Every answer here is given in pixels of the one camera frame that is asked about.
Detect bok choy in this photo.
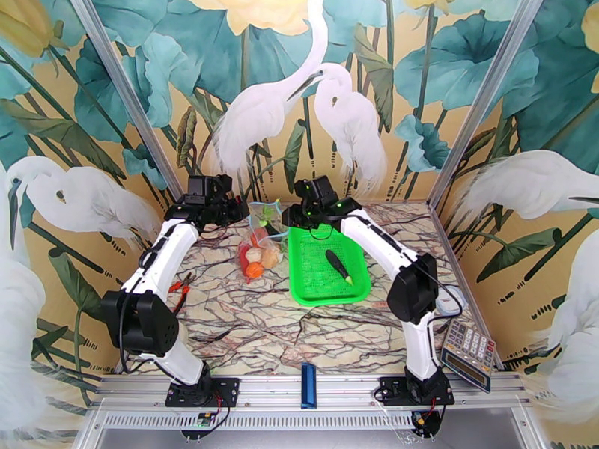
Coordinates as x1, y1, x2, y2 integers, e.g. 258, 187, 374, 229
257, 204, 282, 229

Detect clear zip-top bag blue zipper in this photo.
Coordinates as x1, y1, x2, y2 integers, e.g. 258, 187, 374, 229
236, 199, 289, 285

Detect red chili pepper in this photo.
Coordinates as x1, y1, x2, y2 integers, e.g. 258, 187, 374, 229
237, 242, 254, 281

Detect dark green cucumber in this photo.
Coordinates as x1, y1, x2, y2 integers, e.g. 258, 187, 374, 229
325, 249, 355, 287

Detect green plastic basket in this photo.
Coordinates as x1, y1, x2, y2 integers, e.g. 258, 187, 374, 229
286, 225, 373, 308

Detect white and blue small device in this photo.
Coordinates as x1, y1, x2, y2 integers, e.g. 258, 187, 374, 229
432, 284, 468, 318

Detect blue metal bar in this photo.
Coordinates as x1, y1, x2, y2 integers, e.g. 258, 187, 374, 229
300, 362, 317, 410

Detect slotted metal panel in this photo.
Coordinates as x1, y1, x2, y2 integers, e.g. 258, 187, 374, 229
100, 410, 422, 431

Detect grey desk calculator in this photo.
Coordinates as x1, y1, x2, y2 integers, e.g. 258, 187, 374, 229
440, 320, 497, 394

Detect red-handled pliers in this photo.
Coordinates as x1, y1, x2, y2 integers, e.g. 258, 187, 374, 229
168, 272, 197, 313

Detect aluminium frame post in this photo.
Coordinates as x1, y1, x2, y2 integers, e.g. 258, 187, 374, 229
67, 0, 183, 201
428, 0, 546, 208

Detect aluminium mounting rail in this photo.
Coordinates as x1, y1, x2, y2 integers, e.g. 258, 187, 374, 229
91, 373, 532, 412

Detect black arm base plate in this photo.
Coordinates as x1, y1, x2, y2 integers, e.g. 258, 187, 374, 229
165, 377, 240, 408
377, 376, 456, 406

